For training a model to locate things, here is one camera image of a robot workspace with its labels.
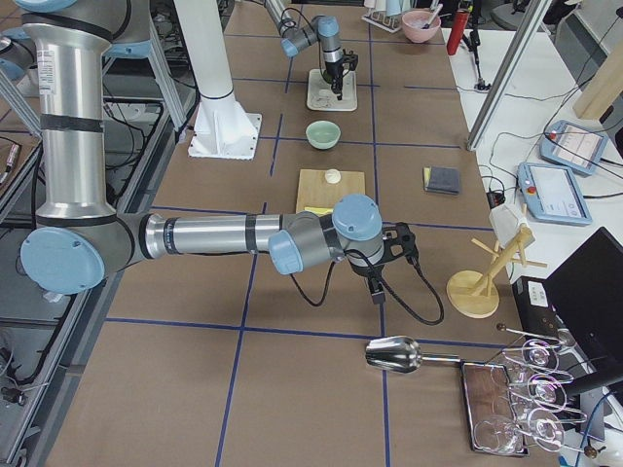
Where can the white wire cup rack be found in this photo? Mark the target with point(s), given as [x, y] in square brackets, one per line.
[381, 20]

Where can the dark grey sponge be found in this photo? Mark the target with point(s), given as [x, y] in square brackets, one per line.
[441, 180]

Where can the green ceramic bowl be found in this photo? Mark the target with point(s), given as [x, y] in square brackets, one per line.
[323, 135]

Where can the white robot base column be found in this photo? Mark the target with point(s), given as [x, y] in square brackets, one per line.
[222, 129]

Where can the far teach pendant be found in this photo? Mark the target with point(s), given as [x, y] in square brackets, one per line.
[576, 147]

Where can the red cylinder bottle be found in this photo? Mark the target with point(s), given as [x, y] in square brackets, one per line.
[460, 21]

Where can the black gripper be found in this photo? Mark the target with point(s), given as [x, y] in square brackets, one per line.
[334, 71]
[364, 270]

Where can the black selfie stick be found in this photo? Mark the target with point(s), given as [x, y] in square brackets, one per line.
[472, 42]

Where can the light blue cup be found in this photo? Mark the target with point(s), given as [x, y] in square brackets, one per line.
[393, 7]

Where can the black monitor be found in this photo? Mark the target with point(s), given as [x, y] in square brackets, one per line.
[586, 292]

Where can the aluminium frame post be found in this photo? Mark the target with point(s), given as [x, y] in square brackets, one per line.
[529, 25]

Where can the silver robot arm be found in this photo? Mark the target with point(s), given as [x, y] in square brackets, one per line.
[322, 30]
[80, 238]

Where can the wooden cutting board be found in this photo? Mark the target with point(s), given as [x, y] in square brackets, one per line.
[314, 191]

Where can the pink ice bowl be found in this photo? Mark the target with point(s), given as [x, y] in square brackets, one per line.
[421, 25]

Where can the wooden mug tree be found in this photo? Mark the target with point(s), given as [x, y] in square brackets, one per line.
[473, 293]

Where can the yellow plastic knife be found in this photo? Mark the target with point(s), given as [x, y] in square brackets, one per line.
[319, 211]

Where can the white bear tray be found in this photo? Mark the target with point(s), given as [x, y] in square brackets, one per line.
[320, 97]

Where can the teach pendant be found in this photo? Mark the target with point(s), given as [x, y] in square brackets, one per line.
[552, 194]
[576, 147]

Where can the metal scoop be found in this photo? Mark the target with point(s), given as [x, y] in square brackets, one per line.
[402, 354]

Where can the wine glass rack tray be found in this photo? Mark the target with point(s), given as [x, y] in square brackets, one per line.
[517, 399]

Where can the near teach pendant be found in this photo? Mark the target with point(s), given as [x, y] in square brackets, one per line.
[552, 194]

